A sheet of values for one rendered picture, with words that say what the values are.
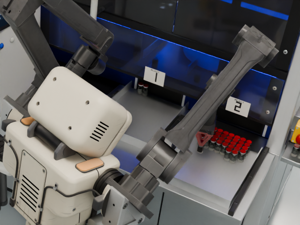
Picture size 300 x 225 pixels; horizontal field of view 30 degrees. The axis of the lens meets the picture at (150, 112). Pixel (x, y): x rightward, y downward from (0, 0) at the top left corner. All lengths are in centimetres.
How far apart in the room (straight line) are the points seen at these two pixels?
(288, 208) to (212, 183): 143
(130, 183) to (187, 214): 114
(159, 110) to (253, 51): 90
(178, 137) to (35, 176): 36
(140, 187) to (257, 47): 43
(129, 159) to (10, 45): 61
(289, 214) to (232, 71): 197
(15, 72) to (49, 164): 92
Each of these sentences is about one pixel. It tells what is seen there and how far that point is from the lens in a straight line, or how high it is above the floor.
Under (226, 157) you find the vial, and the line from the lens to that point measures 199.
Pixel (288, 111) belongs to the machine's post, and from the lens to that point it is 201.
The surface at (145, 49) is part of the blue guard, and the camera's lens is 211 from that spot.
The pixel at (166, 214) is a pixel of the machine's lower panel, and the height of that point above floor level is 37.
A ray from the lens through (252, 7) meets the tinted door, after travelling 190.
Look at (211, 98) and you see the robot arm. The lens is 135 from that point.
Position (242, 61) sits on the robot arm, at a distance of 136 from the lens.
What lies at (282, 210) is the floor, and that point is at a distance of 326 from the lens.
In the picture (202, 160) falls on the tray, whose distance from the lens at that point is 198.
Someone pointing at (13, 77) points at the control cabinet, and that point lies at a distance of 221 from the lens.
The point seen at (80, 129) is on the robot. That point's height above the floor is 132.
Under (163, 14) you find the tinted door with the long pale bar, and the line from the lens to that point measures 203.
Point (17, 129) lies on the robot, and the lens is 144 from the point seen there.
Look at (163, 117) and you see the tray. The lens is 216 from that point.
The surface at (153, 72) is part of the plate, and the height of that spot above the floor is 104.
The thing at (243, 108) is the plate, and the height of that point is 102.
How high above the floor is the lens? 209
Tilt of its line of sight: 34 degrees down
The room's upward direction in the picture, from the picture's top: 9 degrees clockwise
